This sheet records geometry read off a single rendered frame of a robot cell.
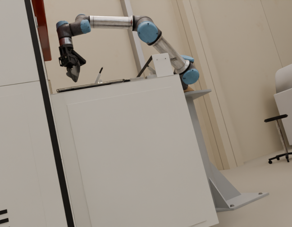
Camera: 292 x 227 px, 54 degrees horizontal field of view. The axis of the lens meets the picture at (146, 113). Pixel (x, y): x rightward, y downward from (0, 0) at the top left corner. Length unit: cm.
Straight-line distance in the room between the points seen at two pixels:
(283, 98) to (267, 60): 117
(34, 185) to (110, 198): 36
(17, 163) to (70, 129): 31
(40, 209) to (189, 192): 66
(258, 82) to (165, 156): 456
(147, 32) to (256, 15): 500
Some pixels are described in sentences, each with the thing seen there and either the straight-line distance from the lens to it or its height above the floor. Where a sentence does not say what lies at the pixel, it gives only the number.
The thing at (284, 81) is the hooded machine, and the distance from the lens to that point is 539.
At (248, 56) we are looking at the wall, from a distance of 580.
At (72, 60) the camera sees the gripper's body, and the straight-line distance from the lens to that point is 169.
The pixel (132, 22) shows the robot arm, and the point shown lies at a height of 128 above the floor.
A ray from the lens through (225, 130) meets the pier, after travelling 443.
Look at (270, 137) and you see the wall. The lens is 558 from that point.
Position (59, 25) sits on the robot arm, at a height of 129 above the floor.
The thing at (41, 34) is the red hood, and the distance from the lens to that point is 167.
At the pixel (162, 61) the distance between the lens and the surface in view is 151.
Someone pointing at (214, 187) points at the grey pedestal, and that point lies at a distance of 203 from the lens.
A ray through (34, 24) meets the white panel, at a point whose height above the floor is 104.
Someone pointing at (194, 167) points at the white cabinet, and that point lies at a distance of 139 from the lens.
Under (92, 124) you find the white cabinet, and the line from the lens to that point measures 128.
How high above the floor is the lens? 46
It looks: 8 degrees up
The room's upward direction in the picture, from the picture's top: 14 degrees counter-clockwise
